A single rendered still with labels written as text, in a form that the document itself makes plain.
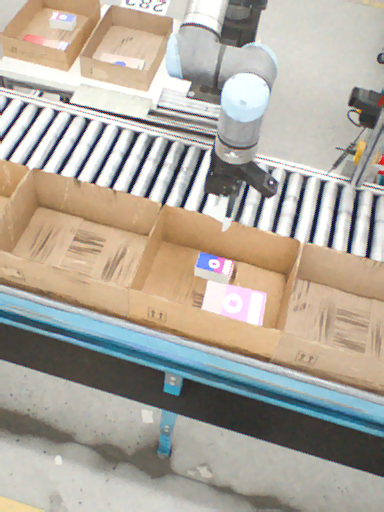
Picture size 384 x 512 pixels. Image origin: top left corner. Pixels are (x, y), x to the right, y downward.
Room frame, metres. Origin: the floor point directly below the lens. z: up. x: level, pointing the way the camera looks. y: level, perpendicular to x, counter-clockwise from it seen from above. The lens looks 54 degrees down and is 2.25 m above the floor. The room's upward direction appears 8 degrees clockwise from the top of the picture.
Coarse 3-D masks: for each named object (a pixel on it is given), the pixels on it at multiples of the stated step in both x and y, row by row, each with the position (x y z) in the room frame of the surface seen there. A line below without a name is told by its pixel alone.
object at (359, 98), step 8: (352, 88) 1.59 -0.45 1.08; (360, 88) 1.58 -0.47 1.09; (352, 96) 1.54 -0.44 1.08; (360, 96) 1.54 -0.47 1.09; (368, 96) 1.55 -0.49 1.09; (376, 96) 1.56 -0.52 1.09; (352, 104) 1.54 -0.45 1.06; (360, 104) 1.53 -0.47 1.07; (368, 104) 1.53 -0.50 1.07; (360, 112) 1.55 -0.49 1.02; (368, 112) 1.53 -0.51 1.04; (376, 112) 1.52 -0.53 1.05; (368, 120) 1.54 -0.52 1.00
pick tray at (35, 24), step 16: (32, 0) 2.22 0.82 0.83; (48, 0) 2.30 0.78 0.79; (64, 0) 2.29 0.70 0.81; (80, 0) 2.27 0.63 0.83; (96, 0) 2.26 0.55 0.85; (16, 16) 2.08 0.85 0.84; (32, 16) 2.20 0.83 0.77; (48, 16) 2.23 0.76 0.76; (80, 16) 2.26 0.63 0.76; (96, 16) 2.20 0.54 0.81; (0, 32) 1.95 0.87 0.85; (16, 32) 2.05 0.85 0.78; (32, 32) 2.10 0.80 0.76; (48, 32) 2.12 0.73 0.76; (64, 32) 2.13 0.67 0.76; (80, 32) 2.03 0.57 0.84; (16, 48) 1.92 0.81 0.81; (32, 48) 1.91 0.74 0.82; (48, 48) 1.90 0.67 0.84; (80, 48) 2.02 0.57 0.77; (48, 64) 1.90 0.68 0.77; (64, 64) 1.89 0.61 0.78
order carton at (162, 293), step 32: (160, 224) 0.99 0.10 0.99; (192, 224) 1.00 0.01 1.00; (160, 256) 0.95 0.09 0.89; (192, 256) 0.97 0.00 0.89; (224, 256) 0.98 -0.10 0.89; (256, 256) 0.97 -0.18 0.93; (288, 256) 0.96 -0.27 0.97; (160, 288) 0.85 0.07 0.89; (192, 288) 0.86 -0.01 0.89; (256, 288) 0.89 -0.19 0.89; (288, 288) 0.84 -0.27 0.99; (160, 320) 0.72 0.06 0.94; (192, 320) 0.70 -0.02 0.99; (224, 320) 0.69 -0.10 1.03; (256, 352) 0.68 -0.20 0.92
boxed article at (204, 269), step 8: (200, 256) 0.94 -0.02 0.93; (208, 256) 0.95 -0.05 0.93; (200, 264) 0.92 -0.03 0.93; (208, 264) 0.92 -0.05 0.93; (216, 264) 0.92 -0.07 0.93; (224, 264) 0.93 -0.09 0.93; (232, 264) 0.93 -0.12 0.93; (200, 272) 0.90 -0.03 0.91; (208, 272) 0.90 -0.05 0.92; (216, 272) 0.90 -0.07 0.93; (224, 272) 0.90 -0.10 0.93; (216, 280) 0.89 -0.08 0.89; (224, 280) 0.89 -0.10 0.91
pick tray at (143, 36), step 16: (112, 16) 2.24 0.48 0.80; (128, 16) 2.23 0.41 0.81; (144, 16) 2.22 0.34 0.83; (160, 16) 2.21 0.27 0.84; (96, 32) 2.06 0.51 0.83; (112, 32) 2.18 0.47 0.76; (128, 32) 2.20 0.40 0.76; (144, 32) 2.21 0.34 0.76; (160, 32) 2.21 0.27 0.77; (96, 48) 2.05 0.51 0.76; (112, 48) 2.07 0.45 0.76; (128, 48) 2.08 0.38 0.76; (144, 48) 2.10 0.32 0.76; (160, 48) 2.00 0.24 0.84; (80, 64) 1.87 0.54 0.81; (96, 64) 1.86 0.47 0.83; (112, 64) 1.85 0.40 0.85; (112, 80) 1.85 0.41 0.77; (128, 80) 1.84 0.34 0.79; (144, 80) 1.83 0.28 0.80
